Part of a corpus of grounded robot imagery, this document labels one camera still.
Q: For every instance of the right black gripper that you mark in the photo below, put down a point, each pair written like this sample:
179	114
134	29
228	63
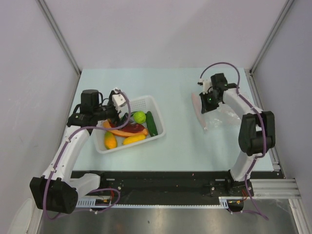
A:
206	107

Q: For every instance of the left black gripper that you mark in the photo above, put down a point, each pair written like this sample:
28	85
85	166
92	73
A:
116	117

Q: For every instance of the clear zip top bag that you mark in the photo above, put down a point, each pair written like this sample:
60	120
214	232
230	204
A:
221	117

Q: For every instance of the papaya slice with red flesh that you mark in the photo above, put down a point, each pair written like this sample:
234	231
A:
130	130

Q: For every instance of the yellow green mango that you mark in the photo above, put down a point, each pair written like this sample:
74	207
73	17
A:
110	141

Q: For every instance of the green lime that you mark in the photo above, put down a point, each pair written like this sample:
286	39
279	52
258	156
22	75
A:
139	117

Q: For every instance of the dark green cucumber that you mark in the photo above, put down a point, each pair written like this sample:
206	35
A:
151	126

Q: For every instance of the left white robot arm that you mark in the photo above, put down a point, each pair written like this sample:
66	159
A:
54	191

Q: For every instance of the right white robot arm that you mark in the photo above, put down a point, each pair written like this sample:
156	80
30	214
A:
257	128

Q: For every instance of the white plastic basket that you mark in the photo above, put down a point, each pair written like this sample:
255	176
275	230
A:
145	124

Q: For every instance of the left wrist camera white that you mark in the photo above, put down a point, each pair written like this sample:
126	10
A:
119	99

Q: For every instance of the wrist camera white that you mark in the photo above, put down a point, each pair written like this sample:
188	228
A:
119	99
206	84

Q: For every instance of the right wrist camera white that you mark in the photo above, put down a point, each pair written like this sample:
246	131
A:
206	84

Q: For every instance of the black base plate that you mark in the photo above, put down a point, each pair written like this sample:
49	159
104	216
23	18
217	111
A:
173	188

